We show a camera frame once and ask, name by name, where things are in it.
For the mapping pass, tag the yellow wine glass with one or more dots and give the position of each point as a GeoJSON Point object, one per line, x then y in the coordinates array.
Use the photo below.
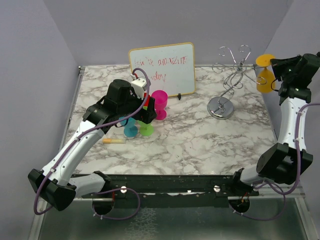
{"type": "Point", "coordinates": [265, 79]}

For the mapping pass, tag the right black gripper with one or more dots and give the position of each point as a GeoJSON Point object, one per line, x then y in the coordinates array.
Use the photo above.
{"type": "Point", "coordinates": [278, 64]}

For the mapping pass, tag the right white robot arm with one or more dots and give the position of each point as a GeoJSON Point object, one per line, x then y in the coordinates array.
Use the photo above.
{"type": "Point", "coordinates": [285, 161]}

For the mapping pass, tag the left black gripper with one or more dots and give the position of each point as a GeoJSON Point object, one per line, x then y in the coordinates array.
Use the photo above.
{"type": "Point", "coordinates": [147, 115]}

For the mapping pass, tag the red wine glass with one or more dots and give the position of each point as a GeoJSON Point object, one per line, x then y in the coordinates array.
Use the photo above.
{"type": "Point", "coordinates": [147, 101]}

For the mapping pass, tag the chrome wine glass rack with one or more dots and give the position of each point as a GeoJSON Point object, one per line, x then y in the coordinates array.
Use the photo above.
{"type": "Point", "coordinates": [221, 107]}

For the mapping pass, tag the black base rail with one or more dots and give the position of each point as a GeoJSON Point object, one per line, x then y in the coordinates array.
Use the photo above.
{"type": "Point", "coordinates": [174, 191]}

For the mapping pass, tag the green wine glass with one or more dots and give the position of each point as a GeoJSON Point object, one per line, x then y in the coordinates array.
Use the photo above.
{"type": "Point", "coordinates": [145, 129]}

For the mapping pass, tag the pink wine glass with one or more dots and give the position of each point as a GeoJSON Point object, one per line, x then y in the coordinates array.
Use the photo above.
{"type": "Point", "coordinates": [161, 100]}

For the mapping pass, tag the yellow framed whiteboard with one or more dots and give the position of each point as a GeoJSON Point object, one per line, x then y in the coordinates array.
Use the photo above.
{"type": "Point", "coordinates": [170, 68]}

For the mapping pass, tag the blue wine glass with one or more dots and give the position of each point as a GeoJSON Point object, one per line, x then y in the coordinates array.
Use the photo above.
{"type": "Point", "coordinates": [130, 130]}

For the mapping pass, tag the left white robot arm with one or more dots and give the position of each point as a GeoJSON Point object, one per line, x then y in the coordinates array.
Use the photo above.
{"type": "Point", "coordinates": [54, 182]}

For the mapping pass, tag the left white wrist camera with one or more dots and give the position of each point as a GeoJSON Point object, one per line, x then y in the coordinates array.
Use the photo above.
{"type": "Point", "coordinates": [140, 86]}

